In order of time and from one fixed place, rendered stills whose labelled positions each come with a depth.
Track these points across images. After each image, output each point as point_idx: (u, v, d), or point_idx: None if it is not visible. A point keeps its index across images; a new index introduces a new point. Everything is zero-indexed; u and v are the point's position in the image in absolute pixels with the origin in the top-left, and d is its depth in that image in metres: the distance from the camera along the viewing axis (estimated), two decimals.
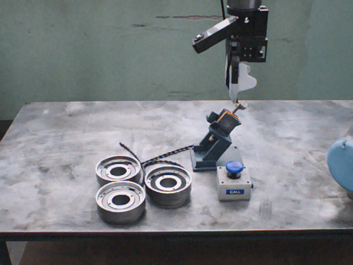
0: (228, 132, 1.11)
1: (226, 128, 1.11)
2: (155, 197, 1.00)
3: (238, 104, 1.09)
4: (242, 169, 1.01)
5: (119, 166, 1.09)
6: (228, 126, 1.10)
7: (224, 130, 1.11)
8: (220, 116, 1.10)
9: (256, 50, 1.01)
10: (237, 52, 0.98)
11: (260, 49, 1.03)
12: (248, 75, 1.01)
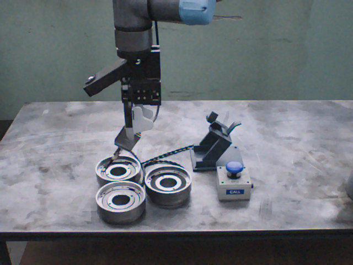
0: (130, 149, 1.02)
1: (127, 144, 1.01)
2: (155, 197, 1.00)
3: None
4: (242, 169, 1.01)
5: (119, 166, 1.09)
6: (129, 142, 1.01)
7: (125, 147, 1.02)
8: (120, 133, 1.00)
9: (151, 92, 0.95)
10: (129, 95, 0.93)
11: (158, 90, 0.97)
12: (144, 118, 0.97)
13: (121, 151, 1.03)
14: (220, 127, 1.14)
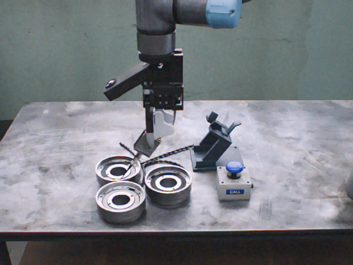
0: (149, 155, 1.00)
1: (147, 150, 1.00)
2: (155, 197, 1.00)
3: None
4: (242, 169, 1.01)
5: (119, 166, 1.09)
6: (149, 148, 0.99)
7: (144, 153, 1.00)
8: (140, 138, 0.98)
9: (173, 96, 0.93)
10: (150, 100, 0.91)
11: (179, 95, 0.95)
12: (165, 123, 0.95)
13: (140, 156, 1.01)
14: (220, 127, 1.14)
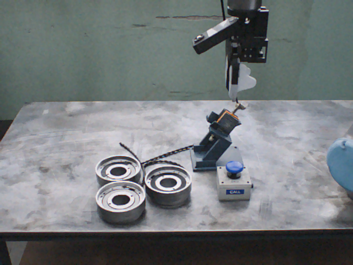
0: (228, 132, 1.11)
1: (226, 128, 1.11)
2: (155, 197, 1.00)
3: (238, 104, 1.09)
4: (242, 169, 1.01)
5: (119, 166, 1.09)
6: (228, 126, 1.10)
7: (224, 130, 1.11)
8: (220, 116, 1.10)
9: (256, 51, 1.01)
10: (237, 52, 0.99)
11: (260, 50, 1.03)
12: (248, 76, 1.02)
13: None
14: None
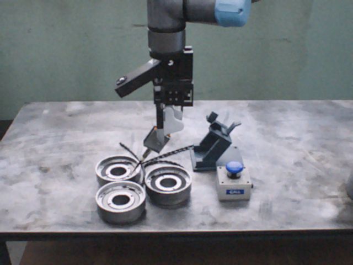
0: (159, 151, 1.02)
1: (156, 146, 1.01)
2: (155, 197, 1.00)
3: None
4: (242, 169, 1.01)
5: (119, 166, 1.09)
6: (158, 144, 1.01)
7: (154, 148, 1.01)
8: (150, 134, 1.00)
9: None
10: (161, 96, 0.92)
11: (188, 91, 0.97)
12: (175, 119, 0.96)
13: (150, 152, 1.02)
14: (220, 127, 1.14)
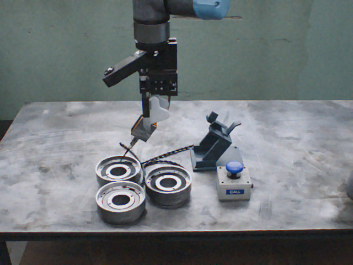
0: (146, 139, 1.06)
1: (144, 134, 1.05)
2: (155, 197, 1.00)
3: None
4: (242, 169, 1.01)
5: (119, 166, 1.09)
6: (145, 132, 1.05)
7: (142, 137, 1.05)
8: (137, 123, 1.04)
9: (168, 83, 0.99)
10: (146, 86, 0.96)
11: (174, 81, 1.01)
12: (160, 108, 1.00)
13: (137, 140, 1.06)
14: (220, 127, 1.14)
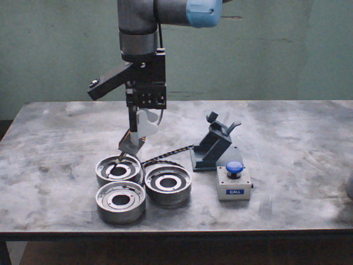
0: (134, 154, 1.01)
1: (132, 149, 1.00)
2: (155, 197, 1.00)
3: None
4: (242, 169, 1.01)
5: (119, 166, 1.09)
6: (133, 147, 1.00)
7: (129, 152, 1.00)
8: (124, 137, 0.99)
9: (156, 95, 0.94)
10: (134, 99, 0.91)
11: (162, 94, 0.96)
12: (149, 122, 0.95)
13: (125, 155, 1.01)
14: (220, 127, 1.14)
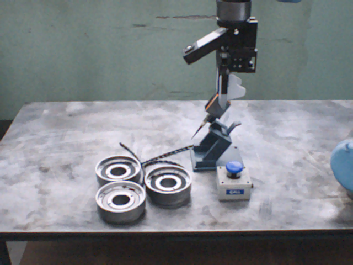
0: (219, 117, 1.09)
1: (218, 112, 1.08)
2: (155, 197, 1.00)
3: None
4: (242, 169, 1.01)
5: (119, 166, 1.09)
6: (219, 110, 1.08)
7: (215, 114, 1.09)
8: (212, 100, 1.08)
9: (246, 61, 1.02)
10: (227, 63, 1.00)
11: (250, 60, 1.04)
12: (237, 85, 1.04)
13: (210, 117, 1.10)
14: (220, 127, 1.14)
